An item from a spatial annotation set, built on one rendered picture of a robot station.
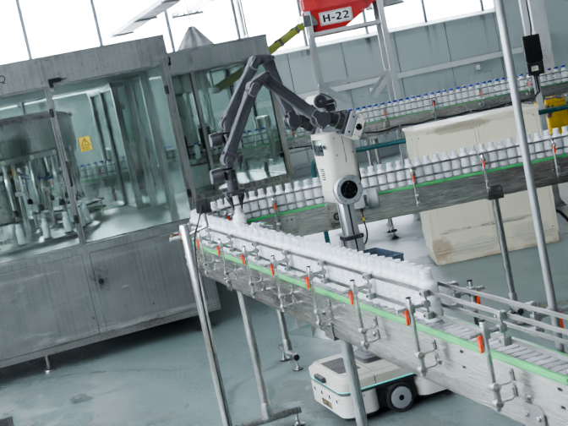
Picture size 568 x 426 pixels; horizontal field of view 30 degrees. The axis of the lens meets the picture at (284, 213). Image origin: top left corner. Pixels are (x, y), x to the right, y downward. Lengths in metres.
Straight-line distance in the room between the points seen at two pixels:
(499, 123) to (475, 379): 6.27
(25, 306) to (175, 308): 1.15
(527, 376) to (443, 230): 6.47
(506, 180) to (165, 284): 2.93
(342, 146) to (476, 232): 3.84
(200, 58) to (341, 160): 4.98
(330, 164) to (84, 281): 3.25
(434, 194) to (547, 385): 4.23
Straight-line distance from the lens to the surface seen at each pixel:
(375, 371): 5.57
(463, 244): 9.21
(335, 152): 5.51
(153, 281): 8.36
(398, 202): 6.79
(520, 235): 9.30
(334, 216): 6.64
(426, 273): 3.23
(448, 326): 3.19
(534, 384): 2.72
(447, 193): 6.82
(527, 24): 11.07
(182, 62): 10.31
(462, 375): 3.09
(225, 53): 10.42
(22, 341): 8.30
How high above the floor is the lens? 1.80
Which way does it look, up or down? 7 degrees down
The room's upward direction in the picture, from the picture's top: 12 degrees counter-clockwise
